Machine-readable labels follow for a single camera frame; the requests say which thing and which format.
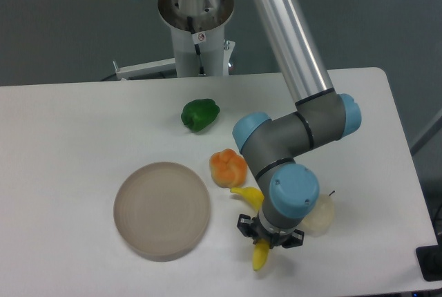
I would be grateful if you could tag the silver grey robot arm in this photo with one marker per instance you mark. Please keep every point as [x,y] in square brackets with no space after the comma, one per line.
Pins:
[269,146]

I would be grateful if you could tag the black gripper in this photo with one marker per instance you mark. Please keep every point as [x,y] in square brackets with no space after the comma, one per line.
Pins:
[253,228]

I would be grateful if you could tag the beige round plate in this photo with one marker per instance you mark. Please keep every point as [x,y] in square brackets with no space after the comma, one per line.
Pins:
[162,211]

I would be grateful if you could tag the green bell pepper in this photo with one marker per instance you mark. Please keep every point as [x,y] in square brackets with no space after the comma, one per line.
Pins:
[199,113]

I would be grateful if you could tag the yellow banana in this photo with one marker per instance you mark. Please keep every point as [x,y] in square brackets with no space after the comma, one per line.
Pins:
[254,198]

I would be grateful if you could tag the white metal bracket left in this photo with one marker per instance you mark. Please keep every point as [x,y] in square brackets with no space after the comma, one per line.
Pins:
[148,70]

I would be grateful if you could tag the orange bread roll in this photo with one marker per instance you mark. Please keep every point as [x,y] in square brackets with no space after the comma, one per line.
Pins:
[228,169]

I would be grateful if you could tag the white pear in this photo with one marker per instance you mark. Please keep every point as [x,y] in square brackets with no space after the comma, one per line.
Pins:
[321,217]

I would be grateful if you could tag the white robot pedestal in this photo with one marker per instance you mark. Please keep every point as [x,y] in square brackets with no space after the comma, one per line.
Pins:
[198,36]

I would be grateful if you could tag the black device at edge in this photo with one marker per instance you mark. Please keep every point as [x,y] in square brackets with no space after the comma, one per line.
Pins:
[429,258]

